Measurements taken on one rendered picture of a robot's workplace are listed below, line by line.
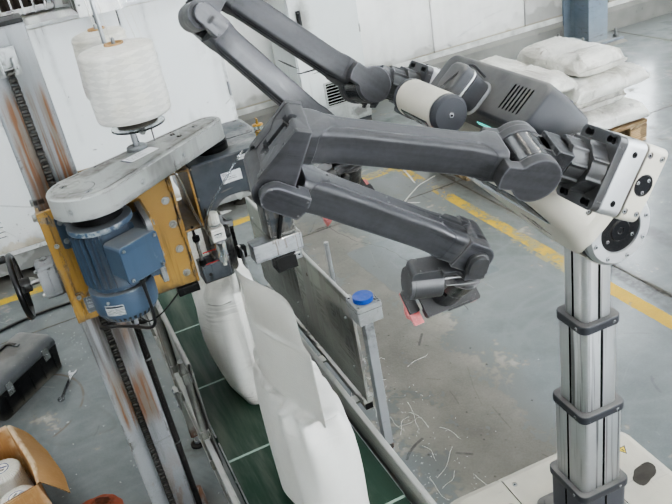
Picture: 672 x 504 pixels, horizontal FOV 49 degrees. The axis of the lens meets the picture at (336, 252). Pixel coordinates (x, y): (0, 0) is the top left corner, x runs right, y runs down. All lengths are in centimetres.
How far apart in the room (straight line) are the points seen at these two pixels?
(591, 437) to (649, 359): 131
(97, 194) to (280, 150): 76
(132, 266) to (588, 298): 101
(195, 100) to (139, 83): 312
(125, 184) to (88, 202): 9
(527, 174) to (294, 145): 35
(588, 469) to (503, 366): 122
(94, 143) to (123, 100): 305
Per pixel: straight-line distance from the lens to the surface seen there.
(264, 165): 97
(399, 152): 101
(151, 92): 163
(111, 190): 165
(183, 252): 197
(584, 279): 170
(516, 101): 133
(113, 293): 177
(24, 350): 373
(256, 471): 233
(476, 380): 310
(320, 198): 102
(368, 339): 217
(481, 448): 281
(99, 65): 161
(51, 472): 296
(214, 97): 476
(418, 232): 113
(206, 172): 190
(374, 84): 159
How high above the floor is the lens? 196
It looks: 28 degrees down
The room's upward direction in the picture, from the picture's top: 11 degrees counter-clockwise
